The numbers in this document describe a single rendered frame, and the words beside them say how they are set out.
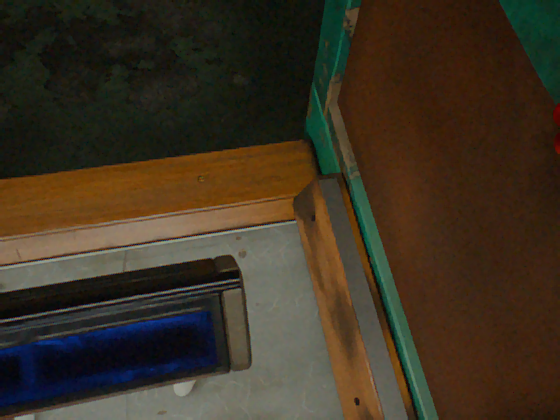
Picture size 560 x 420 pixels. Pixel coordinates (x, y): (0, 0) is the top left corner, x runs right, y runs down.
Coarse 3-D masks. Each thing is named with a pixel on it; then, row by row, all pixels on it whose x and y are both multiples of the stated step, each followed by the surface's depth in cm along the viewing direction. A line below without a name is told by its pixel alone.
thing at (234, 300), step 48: (48, 288) 37; (96, 288) 34; (144, 288) 33; (192, 288) 33; (240, 288) 34; (0, 336) 32; (48, 336) 32; (96, 336) 33; (144, 336) 34; (192, 336) 35; (240, 336) 35; (0, 384) 33; (48, 384) 34; (96, 384) 35; (144, 384) 36
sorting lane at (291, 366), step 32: (288, 224) 77; (96, 256) 73; (128, 256) 73; (160, 256) 74; (192, 256) 74; (256, 256) 75; (288, 256) 75; (0, 288) 70; (256, 288) 73; (288, 288) 73; (256, 320) 71; (288, 320) 71; (256, 352) 69; (288, 352) 69; (320, 352) 69; (224, 384) 67; (256, 384) 67; (288, 384) 67; (320, 384) 67; (64, 416) 64; (96, 416) 64; (128, 416) 64; (160, 416) 65; (192, 416) 65; (224, 416) 65; (256, 416) 65; (288, 416) 65; (320, 416) 66
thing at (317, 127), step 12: (312, 84) 77; (312, 96) 78; (312, 108) 79; (312, 120) 81; (324, 120) 74; (312, 132) 82; (324, 132) 74; (324, 144) 75; (324, 156) 76; (324, 168) 78; (336, 168) 71
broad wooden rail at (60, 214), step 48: (288, 144) 81; (0, 192) 74; (48, 192) 74; (96, 192) 75; (144, 192) 75; (192, 192) 76; (240, 192) 76; (288, 192) 77; (0, 240) 71; (48, 240) 72; (96, 240) 73; (144, 240) 74
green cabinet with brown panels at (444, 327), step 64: (384, 0) 51; (448, 0) 40; (512, 0) 31; (320, 64) 71; (384, 64) 54; (448, 64) 41; (512, 64) 34; (384, 128) 56; (448, 128) 43; (512, 128) 35; (384, 192) 59; (448, 192) 44; (512, 192) 36; (384, 256) 61; (448, 256) 46; (512, 256) 37; (448, 320) 48; (512, 320) 38; (448, 384) 50; (512, 384) 39
